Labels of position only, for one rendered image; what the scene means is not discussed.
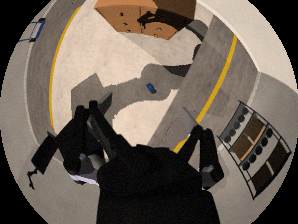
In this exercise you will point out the brown wooden drawer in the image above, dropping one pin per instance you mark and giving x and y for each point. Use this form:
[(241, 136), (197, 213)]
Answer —
[(129, 29), (156, 34), (124, 22), (158, 26), (164, 17), (122, 12)]

